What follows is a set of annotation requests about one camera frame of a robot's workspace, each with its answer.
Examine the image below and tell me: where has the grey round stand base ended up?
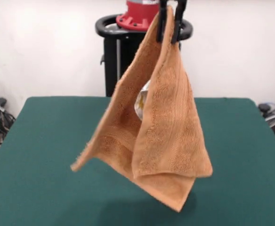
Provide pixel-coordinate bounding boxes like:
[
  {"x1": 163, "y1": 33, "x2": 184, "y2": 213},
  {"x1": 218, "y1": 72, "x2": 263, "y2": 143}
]
[{"x1": 257, "y1": 101, "x2": 275, "y2": 146}]

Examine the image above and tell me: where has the tan terry towel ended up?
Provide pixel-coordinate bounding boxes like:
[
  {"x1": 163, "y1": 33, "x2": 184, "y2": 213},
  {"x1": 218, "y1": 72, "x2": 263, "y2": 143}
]
[{"x1": 70, "y1": 6, "x2": 213, "y2": 212}]

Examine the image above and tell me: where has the dark green table cloth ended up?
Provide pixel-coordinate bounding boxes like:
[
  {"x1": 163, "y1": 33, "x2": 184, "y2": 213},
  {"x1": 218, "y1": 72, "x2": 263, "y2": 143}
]
[{"x1": 0, "y1": 96, "x2": 275, "y2": 226}]

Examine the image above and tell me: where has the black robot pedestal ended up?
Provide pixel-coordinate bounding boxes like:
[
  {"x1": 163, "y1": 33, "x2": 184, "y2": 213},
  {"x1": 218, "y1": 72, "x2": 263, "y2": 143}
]
[{"x1": 95, "y1": 14, "x2": 194, "y2": 97}]

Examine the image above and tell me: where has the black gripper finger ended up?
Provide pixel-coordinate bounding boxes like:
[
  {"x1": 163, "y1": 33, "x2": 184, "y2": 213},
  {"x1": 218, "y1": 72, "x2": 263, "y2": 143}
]
[
  {"x1": 171, "y1": 0, "x2": 188, "y2": 45},
  {"x1": 156, "y1": 0, "x2": 170, "y2": 43}
]

